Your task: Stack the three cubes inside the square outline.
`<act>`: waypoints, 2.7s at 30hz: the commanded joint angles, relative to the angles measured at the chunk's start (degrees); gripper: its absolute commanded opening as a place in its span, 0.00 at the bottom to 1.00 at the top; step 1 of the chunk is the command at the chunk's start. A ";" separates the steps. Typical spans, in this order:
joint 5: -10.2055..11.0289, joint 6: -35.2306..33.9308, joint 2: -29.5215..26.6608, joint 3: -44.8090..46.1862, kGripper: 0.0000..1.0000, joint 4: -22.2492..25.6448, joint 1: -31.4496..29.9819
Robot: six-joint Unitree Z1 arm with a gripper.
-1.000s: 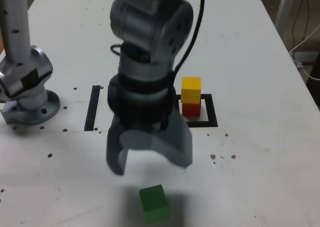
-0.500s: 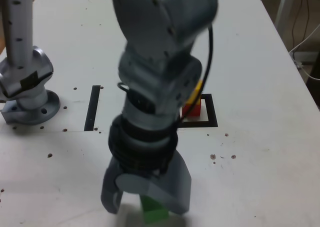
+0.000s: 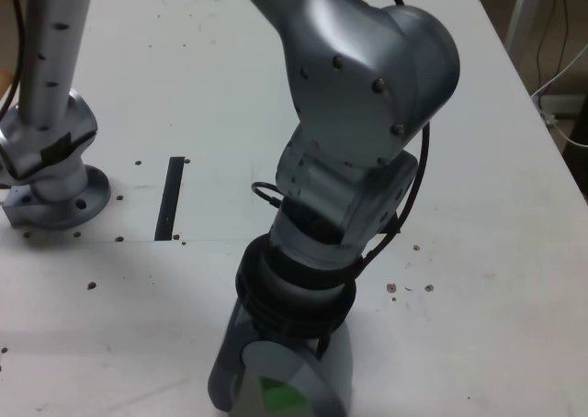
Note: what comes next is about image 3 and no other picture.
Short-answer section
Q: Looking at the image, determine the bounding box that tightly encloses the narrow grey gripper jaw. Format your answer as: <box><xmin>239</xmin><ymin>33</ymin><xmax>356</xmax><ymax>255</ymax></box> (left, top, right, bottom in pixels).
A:
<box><xmin>206</xmin><ymin>299</ymin><xmax>259</xmax><ymax>412</ymax></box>

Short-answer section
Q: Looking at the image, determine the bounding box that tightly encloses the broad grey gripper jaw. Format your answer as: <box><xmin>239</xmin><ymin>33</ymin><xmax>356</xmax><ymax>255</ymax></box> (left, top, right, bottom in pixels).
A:
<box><xmin>242</xmin><ymin>323</ymin><xmax>355</xmax><ymax>417</ymax></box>

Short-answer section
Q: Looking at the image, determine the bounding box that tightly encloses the black hanging cable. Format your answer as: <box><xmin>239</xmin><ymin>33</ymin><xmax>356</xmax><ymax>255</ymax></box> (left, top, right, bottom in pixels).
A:
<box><xmin>535</xmin><ymin>0</ymin><xmax>573</xmax><ymax>95</ymax></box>

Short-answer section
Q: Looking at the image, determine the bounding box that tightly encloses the white cable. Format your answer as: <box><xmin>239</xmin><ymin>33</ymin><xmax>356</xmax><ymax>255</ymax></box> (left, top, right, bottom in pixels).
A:
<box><xmin>531</xmin><ymin>43</ymin><xmax>588</xmax><ymax>99</ymax></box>
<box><xmin>546</xmin><ymin>116</ymin><xmax>588</xmax><ymax>148</ymax></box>

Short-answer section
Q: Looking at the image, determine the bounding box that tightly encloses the white metal post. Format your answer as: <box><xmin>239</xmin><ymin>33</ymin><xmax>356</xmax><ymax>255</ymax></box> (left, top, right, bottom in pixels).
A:
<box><xmin>503</xmin><ymin>0</ymin><xmax>537</xmax><ymax>65</ymax></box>

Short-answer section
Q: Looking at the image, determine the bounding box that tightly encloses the black tape strip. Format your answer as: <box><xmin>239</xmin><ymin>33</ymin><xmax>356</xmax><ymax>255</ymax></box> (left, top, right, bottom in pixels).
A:
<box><xmin>153</xmin><ymin>156</ymin><xmax>186</xmax><ymax>242</ymax></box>

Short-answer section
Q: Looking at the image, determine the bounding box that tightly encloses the green cube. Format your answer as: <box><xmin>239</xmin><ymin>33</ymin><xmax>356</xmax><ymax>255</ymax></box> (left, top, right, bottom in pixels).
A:
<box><xmin>257</xmin><ymin>374</ymin><xmax>308</xmax><ymax>412</ymax></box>

